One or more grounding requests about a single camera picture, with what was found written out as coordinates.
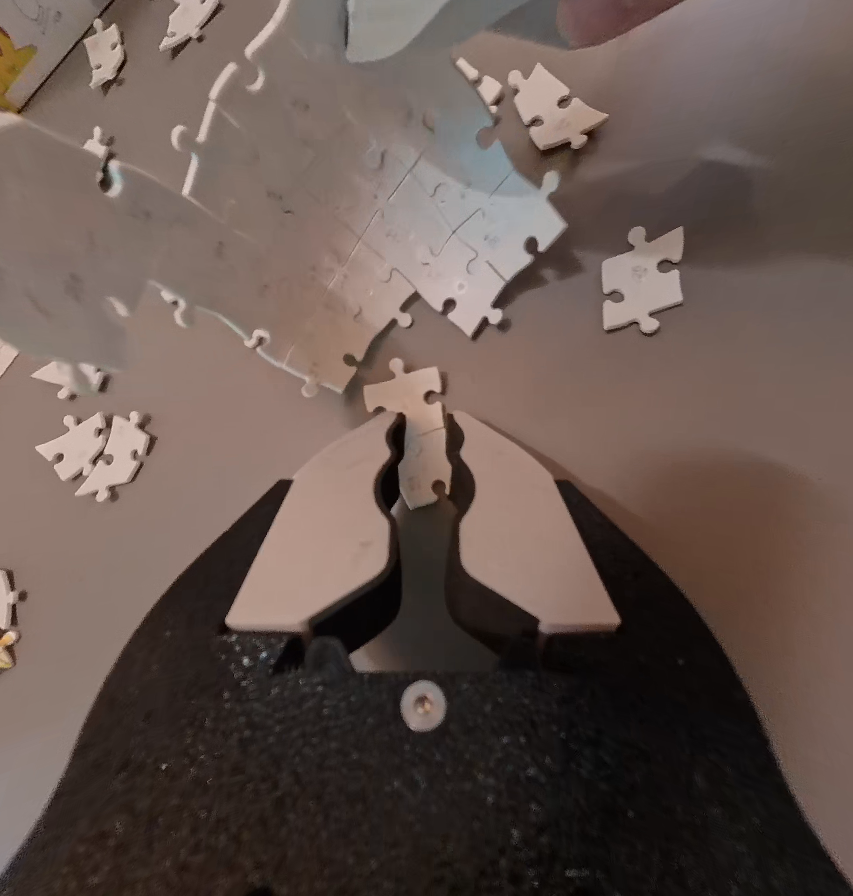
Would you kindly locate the assembled curved puzzle ball section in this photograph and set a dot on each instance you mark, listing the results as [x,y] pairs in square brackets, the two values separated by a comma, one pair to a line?
[293,210]

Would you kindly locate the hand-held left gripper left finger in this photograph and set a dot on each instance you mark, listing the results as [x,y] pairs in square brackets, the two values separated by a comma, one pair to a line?
[314,553]

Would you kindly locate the person's right hand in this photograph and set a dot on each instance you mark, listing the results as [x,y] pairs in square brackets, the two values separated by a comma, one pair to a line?
[615,17]

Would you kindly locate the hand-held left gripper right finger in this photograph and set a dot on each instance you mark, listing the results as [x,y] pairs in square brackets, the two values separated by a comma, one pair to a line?
[531,553]

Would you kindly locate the blue puzzle box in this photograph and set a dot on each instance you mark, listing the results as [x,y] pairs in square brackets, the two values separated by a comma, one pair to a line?
[48,21]

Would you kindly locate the joined pair white puzzle pieces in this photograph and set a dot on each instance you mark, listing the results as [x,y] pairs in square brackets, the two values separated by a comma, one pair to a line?
[419,448]

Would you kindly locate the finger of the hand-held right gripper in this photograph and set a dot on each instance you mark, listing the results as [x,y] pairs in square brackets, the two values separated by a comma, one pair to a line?
[412,24]

